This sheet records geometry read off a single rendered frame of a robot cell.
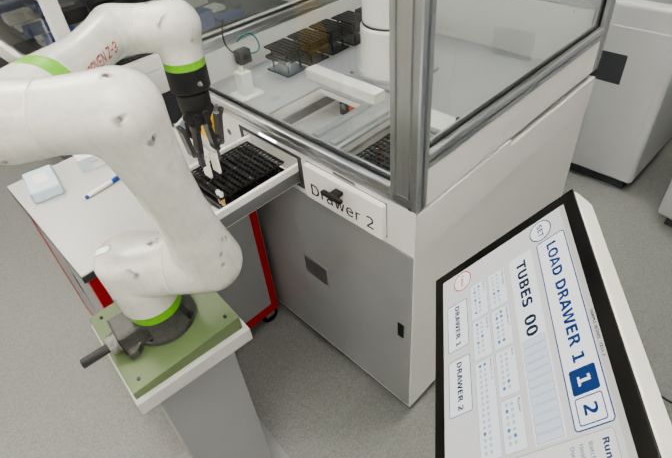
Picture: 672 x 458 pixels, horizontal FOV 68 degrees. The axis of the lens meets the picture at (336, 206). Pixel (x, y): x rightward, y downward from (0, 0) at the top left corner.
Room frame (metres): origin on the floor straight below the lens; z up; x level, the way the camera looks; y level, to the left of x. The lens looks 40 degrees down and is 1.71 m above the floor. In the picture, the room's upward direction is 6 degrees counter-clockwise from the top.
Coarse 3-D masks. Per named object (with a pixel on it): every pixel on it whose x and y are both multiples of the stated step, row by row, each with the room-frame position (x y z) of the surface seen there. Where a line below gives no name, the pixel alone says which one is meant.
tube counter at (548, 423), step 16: (528, 320) 0.42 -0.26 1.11; (528, 336) 0.40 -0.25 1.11; (544, 336) 0.39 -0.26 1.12; (528, 352) 0.38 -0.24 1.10; (544, 352) 0.36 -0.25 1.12; (528, 368) 0.36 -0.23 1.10; (544, 368) 0.34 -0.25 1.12; (528, 384) 0.33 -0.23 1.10; (544, 384) 0.32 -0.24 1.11; (544, 400) 0.30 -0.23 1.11; (544, 416) 0.29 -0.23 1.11; (560, 416) 0.28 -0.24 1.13; (544, 432) 0.27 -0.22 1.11; (560, 432) 0.26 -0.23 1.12
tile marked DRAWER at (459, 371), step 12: (456, 360) 0.44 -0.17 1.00; (468, 360) 0.43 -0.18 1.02; (456, 372) 0.42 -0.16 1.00; (468, 372) 0.41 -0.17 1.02; (456, 384) 0.40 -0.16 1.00; (468, 384) 0.39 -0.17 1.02; (456, 396) 0.38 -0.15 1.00; (468, 396) 0.37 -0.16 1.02; (456, 408) 0.36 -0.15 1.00; (468, 408) 0.35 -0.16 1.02
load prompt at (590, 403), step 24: (552, 240) 0.53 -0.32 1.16; (552, 264) 0.49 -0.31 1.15; (552, 288) 0.45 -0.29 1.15; (576, 288) 0.42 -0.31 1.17; (552, 312) 0.41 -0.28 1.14; (576, 312) 0.39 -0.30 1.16; (576, 336) 0.36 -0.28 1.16; (576, 360) 0.33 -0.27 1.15; (600, 360) 0.31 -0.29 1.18; (576, 384) 0.30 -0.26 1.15; (600, 384) 0.29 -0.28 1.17; (576, 408) 0.28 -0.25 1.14; (600, 408) 0.26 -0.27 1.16; (576, 432) 0.25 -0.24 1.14
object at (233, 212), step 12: (264, 144) 1.32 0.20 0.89; (276, 156) 1.28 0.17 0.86; (288, 156) 1.23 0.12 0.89; (192, 168) 1.22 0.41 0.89; (288, 168) 1.16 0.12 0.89; (276, 180) 1.12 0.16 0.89; (288, 180) 1.15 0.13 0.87; (252, 192) 1.07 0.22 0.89; (264, 192) 1.09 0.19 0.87; (276, 192) 1.11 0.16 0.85; (228, 204) 1.03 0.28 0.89; (240, 204) 1.04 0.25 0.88; (252, 204) 1.06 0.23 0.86; (264, 204) 1.09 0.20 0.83; (228, 216) 1.01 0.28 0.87; (240, 216) 1.03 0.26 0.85
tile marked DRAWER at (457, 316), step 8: (456, 304) 0.55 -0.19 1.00; (464, 304) 0.53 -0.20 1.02; (448, 312) 0.54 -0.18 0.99; (456, 312) 0.53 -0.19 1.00; (464, 312) 0.52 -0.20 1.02; (448, 320) 0.53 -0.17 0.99; (456, 320) 0.51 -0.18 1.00; (464, 320) 0.50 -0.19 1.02; (448, 328) 0.51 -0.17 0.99; (456, 328) 0.50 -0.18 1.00; (464, 328) 0.49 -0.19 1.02; (448, 336) 0.49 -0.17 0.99; (456, 336) 0.48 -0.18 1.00; (464, 336) 0.47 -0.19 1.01; (448, 344) 0.48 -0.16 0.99; (456, 344) 0.47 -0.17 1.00; (464, 344) 0.46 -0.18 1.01; (448, 352) 0.46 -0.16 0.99
